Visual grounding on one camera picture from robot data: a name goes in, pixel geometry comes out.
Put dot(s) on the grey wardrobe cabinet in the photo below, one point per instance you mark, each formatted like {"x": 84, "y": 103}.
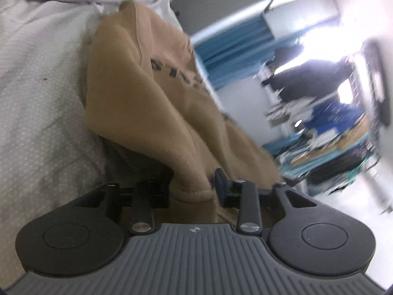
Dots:
{"x": 215, "y": 0}

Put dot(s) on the large black hanging jacket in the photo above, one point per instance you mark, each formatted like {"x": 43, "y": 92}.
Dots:
{"x": 307, "y": 80}

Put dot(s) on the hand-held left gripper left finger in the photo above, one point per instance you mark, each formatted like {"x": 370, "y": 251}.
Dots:
{"x": 160, "y": 197}

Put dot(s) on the white ribbed quilt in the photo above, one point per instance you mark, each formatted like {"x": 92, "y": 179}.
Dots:
{"x": 161, "y": 6}

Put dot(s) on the small dark hanging garment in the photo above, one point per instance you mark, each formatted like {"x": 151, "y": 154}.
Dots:
{"x": 285, "y": 57}

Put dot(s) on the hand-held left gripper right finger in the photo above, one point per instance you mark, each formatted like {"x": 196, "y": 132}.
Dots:
{"x": 221, "y": 187}

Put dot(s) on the tan hooded sweatshirt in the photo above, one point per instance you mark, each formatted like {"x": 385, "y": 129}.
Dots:
{"x": 138, "y": 98}

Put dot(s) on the blue and white jacket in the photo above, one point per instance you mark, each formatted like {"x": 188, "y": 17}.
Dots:
{"x": 331, "y": 116}

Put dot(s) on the blue curtain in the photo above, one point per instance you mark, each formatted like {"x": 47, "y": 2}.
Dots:
{"x": 227, "y": 55}

